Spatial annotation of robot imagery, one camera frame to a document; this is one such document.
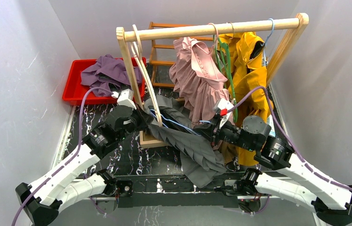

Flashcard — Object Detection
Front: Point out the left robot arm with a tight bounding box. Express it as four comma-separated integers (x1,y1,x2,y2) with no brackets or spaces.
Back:
15,105,154,226

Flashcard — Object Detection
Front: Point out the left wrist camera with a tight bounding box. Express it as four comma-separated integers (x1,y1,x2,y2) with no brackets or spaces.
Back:
111,89,137,110

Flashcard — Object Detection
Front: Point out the grey pleated skirt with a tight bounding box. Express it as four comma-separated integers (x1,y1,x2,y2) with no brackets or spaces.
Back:
148,95,227,188

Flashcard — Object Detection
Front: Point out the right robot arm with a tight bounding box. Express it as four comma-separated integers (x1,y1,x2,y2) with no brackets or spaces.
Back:
194,114,352,226

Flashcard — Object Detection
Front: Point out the brown skirt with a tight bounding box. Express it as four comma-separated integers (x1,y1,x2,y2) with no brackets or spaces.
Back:
219,142,238,164

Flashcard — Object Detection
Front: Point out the yellow skirt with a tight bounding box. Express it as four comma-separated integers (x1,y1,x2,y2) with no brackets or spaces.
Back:
218,31,274,167

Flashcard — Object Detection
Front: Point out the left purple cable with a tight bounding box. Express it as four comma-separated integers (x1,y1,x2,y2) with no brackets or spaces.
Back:
11,87,120,226

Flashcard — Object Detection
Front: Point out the red plastic bin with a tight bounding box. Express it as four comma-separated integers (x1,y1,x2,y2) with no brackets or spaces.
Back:
62,57,147,106

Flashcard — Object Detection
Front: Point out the beige wooden hanger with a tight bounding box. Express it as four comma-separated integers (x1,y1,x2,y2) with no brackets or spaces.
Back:
130,24,163,127

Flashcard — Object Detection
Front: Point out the orange wooden shelf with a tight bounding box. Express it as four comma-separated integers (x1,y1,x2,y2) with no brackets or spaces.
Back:
148,22,212,89

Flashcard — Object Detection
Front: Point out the wooden clothes rack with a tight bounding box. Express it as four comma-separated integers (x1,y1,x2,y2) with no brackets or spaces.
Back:
115,12,310,149

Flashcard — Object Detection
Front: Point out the blue wire hanger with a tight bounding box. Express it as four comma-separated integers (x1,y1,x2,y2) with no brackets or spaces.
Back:
145,108,220,138

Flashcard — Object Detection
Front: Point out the green hanger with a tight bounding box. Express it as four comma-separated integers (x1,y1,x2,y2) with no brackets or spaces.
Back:
215,36,237,105

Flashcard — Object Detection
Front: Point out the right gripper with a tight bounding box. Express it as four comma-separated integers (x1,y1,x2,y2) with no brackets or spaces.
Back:
193,113,256,152

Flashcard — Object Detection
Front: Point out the purple pleated skirt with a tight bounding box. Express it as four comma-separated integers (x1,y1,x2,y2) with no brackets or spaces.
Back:
81,54,131,97

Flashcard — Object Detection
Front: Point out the pink hanger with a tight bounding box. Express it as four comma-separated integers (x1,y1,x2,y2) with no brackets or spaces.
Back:
208,23,219,57

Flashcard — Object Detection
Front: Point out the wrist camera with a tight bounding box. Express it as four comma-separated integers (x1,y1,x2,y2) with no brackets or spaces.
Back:
213,98,234,129
111,89,137,110

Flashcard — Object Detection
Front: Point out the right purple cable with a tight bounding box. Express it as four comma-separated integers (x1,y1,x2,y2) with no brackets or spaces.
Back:
225,86,352,219

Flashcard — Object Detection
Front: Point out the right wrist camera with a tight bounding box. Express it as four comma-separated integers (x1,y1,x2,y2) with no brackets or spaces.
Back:
213,98,234,129

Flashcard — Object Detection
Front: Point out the purple cable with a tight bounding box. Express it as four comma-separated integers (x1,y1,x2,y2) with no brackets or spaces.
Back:
225,86,352,219
11,87,120,226

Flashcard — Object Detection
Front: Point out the pink skirt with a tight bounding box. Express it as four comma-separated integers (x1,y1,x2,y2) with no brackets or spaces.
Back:
169,37,229,126

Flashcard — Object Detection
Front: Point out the light blue hanger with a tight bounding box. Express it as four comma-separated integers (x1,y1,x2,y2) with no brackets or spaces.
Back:
258,18,276,66

